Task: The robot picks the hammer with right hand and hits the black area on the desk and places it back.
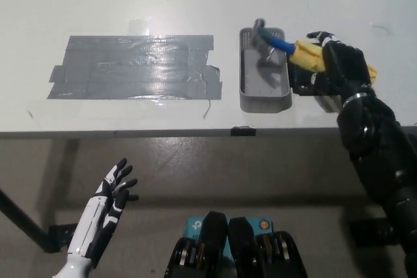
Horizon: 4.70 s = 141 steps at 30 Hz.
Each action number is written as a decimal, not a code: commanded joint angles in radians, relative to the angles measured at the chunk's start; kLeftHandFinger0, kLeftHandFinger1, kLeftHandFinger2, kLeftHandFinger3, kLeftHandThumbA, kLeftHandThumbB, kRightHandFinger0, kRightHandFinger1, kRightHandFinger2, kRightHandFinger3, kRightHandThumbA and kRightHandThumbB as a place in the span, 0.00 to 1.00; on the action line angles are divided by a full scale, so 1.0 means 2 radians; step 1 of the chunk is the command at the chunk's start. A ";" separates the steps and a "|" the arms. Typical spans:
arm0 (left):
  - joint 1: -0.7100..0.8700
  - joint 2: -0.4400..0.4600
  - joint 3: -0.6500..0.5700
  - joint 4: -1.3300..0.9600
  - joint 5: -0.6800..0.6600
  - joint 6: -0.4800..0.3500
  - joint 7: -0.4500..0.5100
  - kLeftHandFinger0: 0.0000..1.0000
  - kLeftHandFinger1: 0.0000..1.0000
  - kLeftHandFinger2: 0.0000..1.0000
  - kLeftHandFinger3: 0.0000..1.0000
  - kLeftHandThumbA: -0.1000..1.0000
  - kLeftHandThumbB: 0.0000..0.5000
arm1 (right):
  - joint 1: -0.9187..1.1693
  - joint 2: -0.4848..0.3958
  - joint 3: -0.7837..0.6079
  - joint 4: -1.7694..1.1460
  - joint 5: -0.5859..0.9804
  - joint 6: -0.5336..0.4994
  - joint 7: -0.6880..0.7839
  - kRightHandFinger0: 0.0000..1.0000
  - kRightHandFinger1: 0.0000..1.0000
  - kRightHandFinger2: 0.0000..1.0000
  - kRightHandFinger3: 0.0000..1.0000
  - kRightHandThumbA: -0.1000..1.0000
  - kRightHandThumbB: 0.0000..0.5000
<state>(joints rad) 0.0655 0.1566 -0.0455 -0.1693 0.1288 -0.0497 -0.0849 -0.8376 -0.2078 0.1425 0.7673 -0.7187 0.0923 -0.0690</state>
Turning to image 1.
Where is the teal cardboard box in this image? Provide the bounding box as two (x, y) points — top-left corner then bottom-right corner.
(184, 215), (274, 259)

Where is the hammer with yellow padded handle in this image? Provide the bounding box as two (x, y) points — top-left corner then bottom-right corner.
(252, 18), (379, 89)

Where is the black metal table leg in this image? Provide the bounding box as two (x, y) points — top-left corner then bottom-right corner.
(0, 188), (55, 253)

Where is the grey perforated plastic basket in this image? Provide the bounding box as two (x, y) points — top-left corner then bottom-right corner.
(238, 26), (293, 113)

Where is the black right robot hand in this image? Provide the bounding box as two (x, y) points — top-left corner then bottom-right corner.
(306, 30), (374, 103)

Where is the grey duct tape patch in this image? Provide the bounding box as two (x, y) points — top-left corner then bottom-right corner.
(46, 33), (223, 100)

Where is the thin black thread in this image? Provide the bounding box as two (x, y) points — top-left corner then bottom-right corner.
(369, 23), (390, 35)

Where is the white and black left hand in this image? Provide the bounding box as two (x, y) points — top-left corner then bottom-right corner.
(66, 158), (139, 268)

